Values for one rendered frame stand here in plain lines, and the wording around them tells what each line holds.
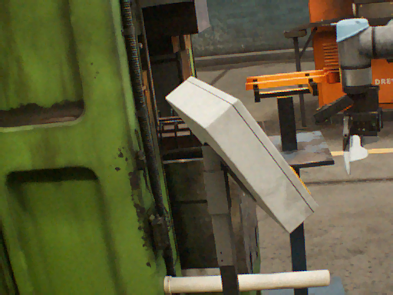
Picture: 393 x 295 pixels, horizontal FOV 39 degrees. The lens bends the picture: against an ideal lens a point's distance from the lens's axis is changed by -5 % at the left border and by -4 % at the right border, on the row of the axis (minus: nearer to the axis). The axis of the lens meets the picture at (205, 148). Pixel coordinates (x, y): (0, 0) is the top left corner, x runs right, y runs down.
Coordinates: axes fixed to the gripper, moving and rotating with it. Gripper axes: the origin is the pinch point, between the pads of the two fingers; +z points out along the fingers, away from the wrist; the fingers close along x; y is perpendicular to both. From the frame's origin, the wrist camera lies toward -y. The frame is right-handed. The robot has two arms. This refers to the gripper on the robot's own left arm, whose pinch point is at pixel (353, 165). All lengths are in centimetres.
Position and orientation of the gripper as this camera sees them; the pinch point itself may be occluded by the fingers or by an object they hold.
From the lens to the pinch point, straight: 143.4
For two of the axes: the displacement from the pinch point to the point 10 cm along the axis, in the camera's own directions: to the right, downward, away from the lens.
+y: 8.7, 0.2, -4.9
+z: 1.3, 9.5, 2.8
